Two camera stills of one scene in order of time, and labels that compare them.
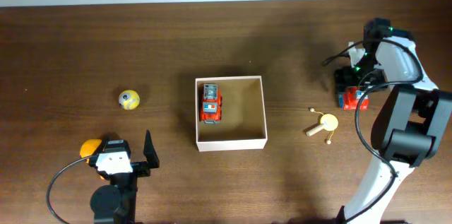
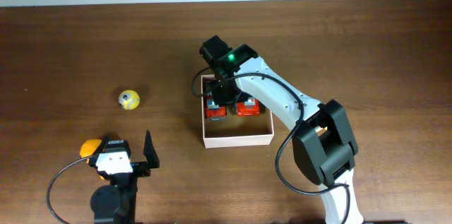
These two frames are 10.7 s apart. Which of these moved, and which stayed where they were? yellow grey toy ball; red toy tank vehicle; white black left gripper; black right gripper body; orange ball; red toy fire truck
Moved: red toy tank vehicle; red toy fire truck; black right gripper body
Stayed: yellow grey toy ball; orange ball; white black left gripper
